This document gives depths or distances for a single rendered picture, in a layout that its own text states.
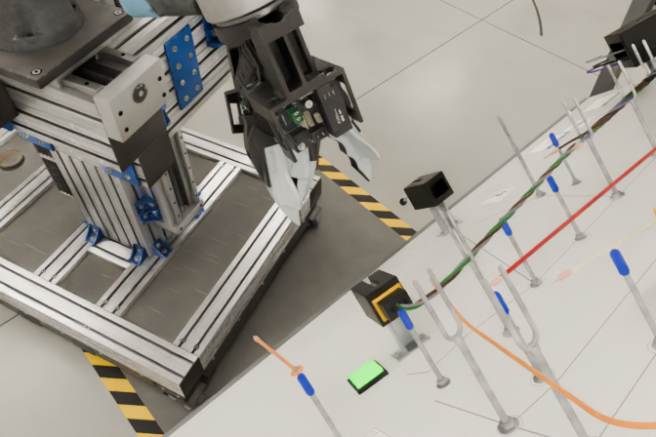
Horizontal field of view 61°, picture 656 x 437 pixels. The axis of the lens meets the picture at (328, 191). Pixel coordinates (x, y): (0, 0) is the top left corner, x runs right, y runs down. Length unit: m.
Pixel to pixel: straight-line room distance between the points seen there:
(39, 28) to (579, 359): 0.88
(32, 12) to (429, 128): 1.87
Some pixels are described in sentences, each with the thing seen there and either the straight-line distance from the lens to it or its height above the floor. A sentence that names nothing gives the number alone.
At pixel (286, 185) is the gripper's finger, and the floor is 1.31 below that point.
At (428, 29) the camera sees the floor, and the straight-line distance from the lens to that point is 3.19.
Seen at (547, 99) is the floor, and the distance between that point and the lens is 2.86.
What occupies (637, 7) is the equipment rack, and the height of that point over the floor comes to 1.08.
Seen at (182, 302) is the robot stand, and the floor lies 0.21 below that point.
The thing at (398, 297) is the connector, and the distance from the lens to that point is 0.59.
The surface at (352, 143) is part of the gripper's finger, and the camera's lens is 0.55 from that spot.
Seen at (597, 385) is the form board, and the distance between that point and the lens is 0.49.
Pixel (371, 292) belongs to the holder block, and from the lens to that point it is 0.61.
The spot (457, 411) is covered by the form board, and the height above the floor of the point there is 1.20.
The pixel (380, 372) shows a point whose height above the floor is 1.10.
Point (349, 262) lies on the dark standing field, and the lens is 2.04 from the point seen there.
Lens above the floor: 1.69
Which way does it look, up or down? 49 degrees down
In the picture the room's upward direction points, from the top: straight up
